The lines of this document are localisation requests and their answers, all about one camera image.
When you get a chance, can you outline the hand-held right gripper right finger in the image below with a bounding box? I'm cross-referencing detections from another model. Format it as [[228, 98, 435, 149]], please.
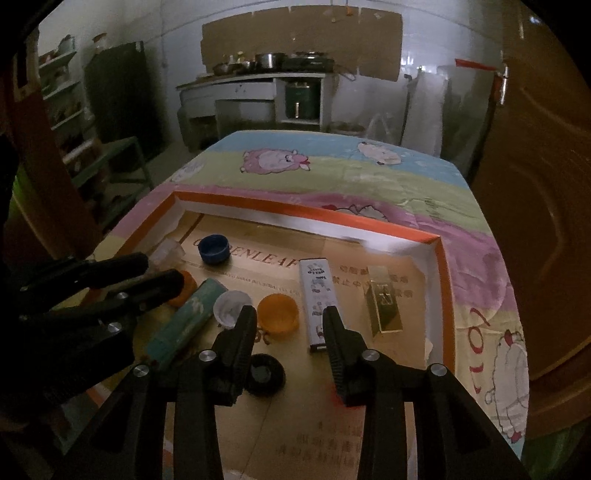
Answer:
[[322, 305, 529, 480]]

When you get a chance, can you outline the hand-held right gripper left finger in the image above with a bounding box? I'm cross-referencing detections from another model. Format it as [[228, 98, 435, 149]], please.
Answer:
[[69, 305, 258, 480]]

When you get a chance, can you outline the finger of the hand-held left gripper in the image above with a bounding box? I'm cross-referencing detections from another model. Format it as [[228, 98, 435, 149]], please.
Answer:
[[18, 252, 149, 296], [18, 269, 185, 342]]

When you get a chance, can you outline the orange bottle cap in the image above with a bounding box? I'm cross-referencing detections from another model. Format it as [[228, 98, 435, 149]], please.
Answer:
[[257, 294, 298, 334], [168, 270, 198, 309]]

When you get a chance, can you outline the black bottle cap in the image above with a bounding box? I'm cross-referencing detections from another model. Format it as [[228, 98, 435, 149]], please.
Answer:
[[245, 353, 284, 395]]

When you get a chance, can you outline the clear plastic cap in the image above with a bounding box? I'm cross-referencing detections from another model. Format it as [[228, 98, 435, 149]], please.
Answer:
[[154, 240, 185, 267]]

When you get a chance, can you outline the white bottle cap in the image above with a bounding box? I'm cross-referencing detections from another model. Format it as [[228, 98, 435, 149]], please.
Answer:
[[213, 291, 254, 329]]

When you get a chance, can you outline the teal small box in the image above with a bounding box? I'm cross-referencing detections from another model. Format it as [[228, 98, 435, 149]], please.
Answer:
[[147, 278, 228, 370]]

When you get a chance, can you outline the white patterned slim box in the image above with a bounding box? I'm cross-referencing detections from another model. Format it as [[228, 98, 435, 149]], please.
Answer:
[[299, 257, 340, 354]]

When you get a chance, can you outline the blue bottle cap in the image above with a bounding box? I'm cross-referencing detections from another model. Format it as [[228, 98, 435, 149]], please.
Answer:
[[198, 234, 230, 265]]

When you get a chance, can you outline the gold bar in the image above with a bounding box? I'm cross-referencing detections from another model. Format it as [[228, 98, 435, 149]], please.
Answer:
[[365, 266, 404, 334]]

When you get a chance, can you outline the orange-rimmed cardboard box tray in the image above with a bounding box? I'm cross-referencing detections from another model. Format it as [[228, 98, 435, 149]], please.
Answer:
[[51, 187, 455, 480]]

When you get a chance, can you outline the cartoon sheep printed blanket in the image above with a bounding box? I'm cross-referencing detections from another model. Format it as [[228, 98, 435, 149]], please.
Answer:
[[90, 130, 529, 446]]

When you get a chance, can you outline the dark upright panel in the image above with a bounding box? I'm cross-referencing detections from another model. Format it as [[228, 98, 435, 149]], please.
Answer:
[[83, 41, 153, 144]]

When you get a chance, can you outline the white shelf rack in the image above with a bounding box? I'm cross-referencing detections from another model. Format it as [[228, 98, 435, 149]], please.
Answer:
[[39, 34, 100, 185]]

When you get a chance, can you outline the white kitchen counter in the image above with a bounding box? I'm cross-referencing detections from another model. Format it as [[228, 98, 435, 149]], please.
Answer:
[[175, 71, 338, 151]]

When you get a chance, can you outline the green cooking appliance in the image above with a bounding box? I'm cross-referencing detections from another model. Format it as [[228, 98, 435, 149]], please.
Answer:
[[285, 79, 321, 120]]

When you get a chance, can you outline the green printed carton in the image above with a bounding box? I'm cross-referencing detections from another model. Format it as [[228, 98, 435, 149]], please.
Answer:
[[524, 422, 583, 480]]

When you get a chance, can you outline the white plastic sheeting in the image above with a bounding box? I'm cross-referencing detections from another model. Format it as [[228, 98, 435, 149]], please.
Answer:
[[402, 67, 497, 178]]

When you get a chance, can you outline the brown wooden door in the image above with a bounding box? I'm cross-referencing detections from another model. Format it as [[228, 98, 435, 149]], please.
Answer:
[[471, 0, 591, 379]]

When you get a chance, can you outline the red ribbon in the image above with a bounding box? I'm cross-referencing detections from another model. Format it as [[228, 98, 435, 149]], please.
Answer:
[[455, 58, 502, 72]]

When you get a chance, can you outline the green metal table frame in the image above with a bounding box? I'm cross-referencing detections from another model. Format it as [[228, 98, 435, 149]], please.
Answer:
[[74, 136, 155, 213]]

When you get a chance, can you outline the brown wooden door frame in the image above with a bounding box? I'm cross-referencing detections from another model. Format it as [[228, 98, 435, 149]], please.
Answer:
[[0, 28, 102, 259]]

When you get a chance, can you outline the cardboard wall sheet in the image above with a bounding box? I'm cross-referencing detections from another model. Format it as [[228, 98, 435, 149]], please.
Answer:
[[201, 7, 403, 83]]

